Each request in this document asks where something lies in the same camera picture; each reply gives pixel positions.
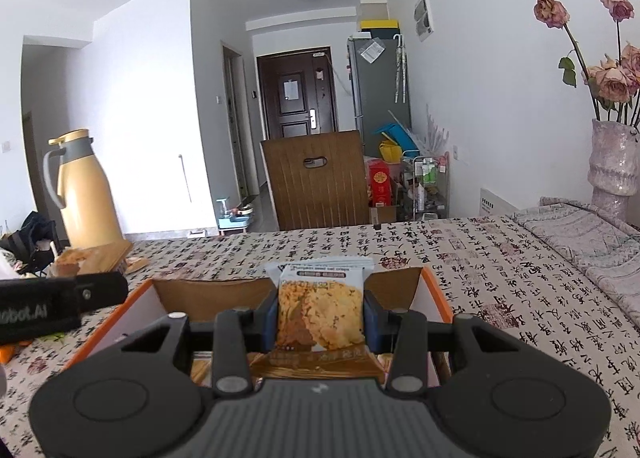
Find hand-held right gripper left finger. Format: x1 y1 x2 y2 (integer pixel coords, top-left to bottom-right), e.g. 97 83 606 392
118 294 279 399

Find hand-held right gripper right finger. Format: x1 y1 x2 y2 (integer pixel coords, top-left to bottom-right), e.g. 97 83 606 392
364 290 522 397

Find plain cardboard box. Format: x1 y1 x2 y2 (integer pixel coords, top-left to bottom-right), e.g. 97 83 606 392
359 0 390 20

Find folded umbrella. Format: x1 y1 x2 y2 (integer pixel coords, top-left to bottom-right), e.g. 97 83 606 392
392 34 409 104

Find white wall box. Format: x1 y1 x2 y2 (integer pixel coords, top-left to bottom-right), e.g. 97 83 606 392
479 188 521 217

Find dried pink roses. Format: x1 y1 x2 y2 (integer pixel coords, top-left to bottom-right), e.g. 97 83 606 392
524 0 640 126

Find pink textured vase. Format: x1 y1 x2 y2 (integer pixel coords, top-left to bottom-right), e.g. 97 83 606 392
587 119 640 227

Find cracker snack packet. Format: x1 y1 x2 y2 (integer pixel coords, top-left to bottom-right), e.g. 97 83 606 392
52 247 89 275
264 258 376 355

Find yellow thermos jug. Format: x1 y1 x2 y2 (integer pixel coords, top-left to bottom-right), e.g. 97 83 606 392
42 128 132 252

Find black bag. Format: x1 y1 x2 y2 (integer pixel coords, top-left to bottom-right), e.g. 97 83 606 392
0 210 59 275

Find white stick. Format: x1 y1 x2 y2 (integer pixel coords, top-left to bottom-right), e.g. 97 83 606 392
178 154 194 204

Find small blue stool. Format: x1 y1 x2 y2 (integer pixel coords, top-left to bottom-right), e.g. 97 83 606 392
216 198 256 235

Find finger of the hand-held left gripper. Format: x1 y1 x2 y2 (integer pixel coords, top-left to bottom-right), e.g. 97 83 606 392
75 271 129 315

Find red cardboard box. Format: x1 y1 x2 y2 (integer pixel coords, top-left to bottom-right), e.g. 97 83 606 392
75 267 454 389

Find grey folded cloth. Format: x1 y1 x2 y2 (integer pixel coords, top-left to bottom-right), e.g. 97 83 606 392
515 197 640 320

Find dark brown door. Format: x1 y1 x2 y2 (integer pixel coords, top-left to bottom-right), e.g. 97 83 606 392
256 45 340 141

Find blue plastic dustpan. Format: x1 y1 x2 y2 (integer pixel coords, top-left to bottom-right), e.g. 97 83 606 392
374 124 416 149

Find grey refrigerator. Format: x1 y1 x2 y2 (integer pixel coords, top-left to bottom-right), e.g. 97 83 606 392
347 33 413 159

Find wire rack trolley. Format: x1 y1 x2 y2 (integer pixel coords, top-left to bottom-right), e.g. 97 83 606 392
402 150 451 222

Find yellow black box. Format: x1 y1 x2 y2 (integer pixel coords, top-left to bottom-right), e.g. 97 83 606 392
360 18 402 32

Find red gift box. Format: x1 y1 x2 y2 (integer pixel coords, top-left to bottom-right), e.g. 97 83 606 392
367 159 394 207

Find paper sheet on refrigerator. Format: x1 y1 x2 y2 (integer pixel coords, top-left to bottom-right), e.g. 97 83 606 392
359 40 386 64

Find white wall panel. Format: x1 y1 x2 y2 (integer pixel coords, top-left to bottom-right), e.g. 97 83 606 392
414 0 435 43

